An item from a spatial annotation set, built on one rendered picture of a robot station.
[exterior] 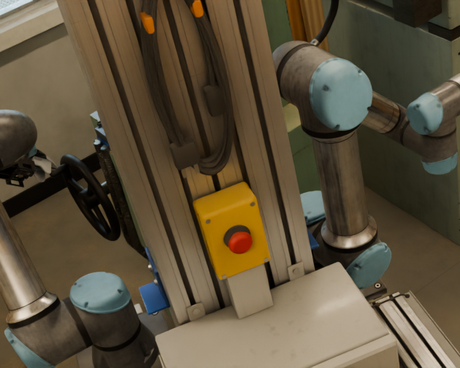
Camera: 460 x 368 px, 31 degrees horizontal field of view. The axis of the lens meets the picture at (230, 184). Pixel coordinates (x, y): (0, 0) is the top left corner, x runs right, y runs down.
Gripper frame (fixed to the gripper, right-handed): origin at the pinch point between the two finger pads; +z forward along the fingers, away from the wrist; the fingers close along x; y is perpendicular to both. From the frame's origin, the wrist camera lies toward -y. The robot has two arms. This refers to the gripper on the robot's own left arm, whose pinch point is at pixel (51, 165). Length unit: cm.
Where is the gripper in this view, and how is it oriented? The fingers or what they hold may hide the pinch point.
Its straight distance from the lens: 238.0
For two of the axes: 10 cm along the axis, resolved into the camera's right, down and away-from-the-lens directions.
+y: 3.4, 7.6, -5.6
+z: 7.2, 1.7, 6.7
